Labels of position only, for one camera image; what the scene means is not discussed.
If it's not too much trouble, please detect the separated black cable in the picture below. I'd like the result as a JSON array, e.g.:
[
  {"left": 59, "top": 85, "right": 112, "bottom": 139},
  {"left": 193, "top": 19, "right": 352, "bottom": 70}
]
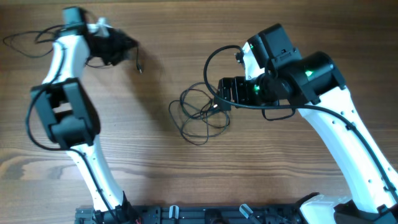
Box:
[{"left": 2, "top": 24, "right": 144, "bottom": 75}]

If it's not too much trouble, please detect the black cable bundle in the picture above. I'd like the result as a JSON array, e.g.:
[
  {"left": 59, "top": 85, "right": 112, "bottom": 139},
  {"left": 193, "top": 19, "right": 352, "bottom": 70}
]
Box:
[{"left": 168, "top": 82, "right": 233, "bottom": 146}]

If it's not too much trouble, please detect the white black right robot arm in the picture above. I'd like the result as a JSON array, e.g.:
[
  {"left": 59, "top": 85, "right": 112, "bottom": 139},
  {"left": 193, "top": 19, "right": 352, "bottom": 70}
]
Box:
[{"left": 211, "top": 24, "right": 397, "bottom": 223}]

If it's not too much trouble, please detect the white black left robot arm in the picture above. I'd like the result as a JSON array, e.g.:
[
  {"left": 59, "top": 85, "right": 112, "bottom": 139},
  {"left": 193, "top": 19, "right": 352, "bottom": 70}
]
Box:
[{"left": 28, "top": 6, "right": 142, "bottom": 223}]

